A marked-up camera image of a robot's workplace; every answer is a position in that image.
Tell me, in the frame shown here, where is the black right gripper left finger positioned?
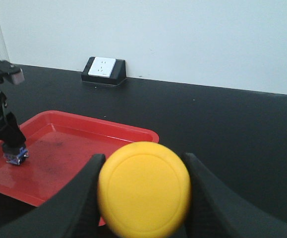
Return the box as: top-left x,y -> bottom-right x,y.
0,154 -> 106,238

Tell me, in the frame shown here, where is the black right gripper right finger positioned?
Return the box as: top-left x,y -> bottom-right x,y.
182,153 -> 287,238

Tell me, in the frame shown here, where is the red mushroom push button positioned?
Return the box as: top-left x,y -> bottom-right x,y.
2,143 -> 29,166

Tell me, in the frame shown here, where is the yellow mushroom push button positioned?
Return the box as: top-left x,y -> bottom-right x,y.
98,142 -> 191,238

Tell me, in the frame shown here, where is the red plastic tray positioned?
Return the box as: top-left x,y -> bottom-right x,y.
0,110 -> 160,227

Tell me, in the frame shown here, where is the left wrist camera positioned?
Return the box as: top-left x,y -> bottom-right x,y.
0,60 -> 25,85

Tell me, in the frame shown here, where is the black white wall socket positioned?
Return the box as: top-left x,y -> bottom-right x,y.
81,57 -> 126,86

